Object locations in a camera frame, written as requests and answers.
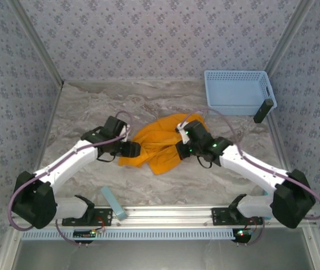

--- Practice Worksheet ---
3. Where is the orange t-shirt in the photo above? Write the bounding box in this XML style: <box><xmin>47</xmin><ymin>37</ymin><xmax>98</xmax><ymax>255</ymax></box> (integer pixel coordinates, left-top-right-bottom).
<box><xmin>118</xmin><ymin>113</ymin><xmax>210</xmax><ymax>176</ymax></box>

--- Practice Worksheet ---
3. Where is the light blue plastic basket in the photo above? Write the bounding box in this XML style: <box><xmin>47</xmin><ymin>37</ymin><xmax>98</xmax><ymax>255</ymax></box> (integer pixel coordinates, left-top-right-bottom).
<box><xmin>204</xmin><ymin>70</ymin><xmax>278</xmax><ymax>116</ymax></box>

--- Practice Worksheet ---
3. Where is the black rectangular box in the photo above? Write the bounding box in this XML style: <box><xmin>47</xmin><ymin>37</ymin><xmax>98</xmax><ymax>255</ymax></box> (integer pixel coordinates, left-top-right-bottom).
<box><xmin>253</xmin><ymin>98</ymin><xmax>274</xmax><ymax>124</ymax></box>

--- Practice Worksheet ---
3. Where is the light blue flat block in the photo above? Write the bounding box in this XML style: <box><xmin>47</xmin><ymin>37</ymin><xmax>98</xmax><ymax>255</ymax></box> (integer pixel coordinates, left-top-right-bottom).
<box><xmin>100</xmin><ymin>187</ymin><xmax>128</xmax><ymax>221</ymax></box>

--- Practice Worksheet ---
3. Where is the right small circuit board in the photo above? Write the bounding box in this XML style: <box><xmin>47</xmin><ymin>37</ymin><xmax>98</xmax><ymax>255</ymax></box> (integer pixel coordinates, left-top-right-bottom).
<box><xmin>232</xmin><ymin>228</ymin><xmax>255</xmax><ymax>244</ymax></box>

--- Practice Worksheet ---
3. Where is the small circuit board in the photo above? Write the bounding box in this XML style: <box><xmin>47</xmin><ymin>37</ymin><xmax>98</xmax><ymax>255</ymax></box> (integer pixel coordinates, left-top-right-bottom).
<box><xmin>232</xmin><ymin>228</ymin><xmax>255</xmax><ymax>244</ymax></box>
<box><xmin>73</xmin><ymin>229</ymin><xmax>106</xmax><ymax>240</ymax></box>

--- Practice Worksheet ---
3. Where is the left small circuit board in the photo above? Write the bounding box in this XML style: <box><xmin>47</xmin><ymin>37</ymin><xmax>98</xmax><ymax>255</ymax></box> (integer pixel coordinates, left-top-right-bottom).
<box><xmin>73</xmin><ymin>229</ymin><xmax>106</xmax><ymax>240</ymax></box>

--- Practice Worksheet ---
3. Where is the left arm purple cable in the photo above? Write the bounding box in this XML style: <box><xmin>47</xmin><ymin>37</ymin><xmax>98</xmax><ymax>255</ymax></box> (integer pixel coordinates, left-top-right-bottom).
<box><xmin>9</xmin><ymin>110</ymin><xmax>135</xmax><ymax>247</ymax></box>

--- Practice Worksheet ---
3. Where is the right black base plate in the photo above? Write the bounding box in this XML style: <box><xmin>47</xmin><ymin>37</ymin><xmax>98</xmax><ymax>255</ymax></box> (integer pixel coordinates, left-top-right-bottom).
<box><xmin>211</xmin><ymin>207</ymin><xmax>264</xmax><ymax>226</ymax></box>

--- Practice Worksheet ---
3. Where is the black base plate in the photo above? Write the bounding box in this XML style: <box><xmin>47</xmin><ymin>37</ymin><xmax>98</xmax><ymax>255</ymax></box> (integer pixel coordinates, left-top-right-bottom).
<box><xmin>61</xmin><ymin>207</ymin><xmax>113</xmax><ymax>227</ymax></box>
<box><xmin>211</xmin><ymin>207</ymin><xmax>264</xmax><ymax>226</ymax></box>

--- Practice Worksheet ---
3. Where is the aluminium rail frame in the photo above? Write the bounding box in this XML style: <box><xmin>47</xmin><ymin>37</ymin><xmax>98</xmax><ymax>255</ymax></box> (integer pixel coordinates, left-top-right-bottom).
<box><xmin>10</xmin><ymin>205</ymin><xmax>317</xmax><ymax>229</ymax></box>

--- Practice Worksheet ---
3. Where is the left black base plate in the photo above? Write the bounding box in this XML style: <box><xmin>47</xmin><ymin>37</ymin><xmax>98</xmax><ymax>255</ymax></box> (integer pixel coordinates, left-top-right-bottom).
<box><xmin>61</xmin><ymin>207</ymin><xmax>113</xmax><ymax>227</ymax></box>

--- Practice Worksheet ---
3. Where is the aluminium frame post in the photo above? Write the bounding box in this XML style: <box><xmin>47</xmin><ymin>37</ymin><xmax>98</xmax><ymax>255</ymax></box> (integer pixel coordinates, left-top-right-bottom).
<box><xmin>6</xmin><ymin>0</ymin><xmax>65</xmax><ymax>87</ymax></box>
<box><xmin>264</xmin><ymin>0</ymin><xmax>316</xmax><ymax>74</ymax></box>

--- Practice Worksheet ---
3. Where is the light blue slotted cable duct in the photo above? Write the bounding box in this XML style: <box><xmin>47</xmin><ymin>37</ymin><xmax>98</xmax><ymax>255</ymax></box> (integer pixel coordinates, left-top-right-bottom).
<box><xmin>21</xmin><ymin>228</ymin><xmax>234</xmax><ymax>241</ymax></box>

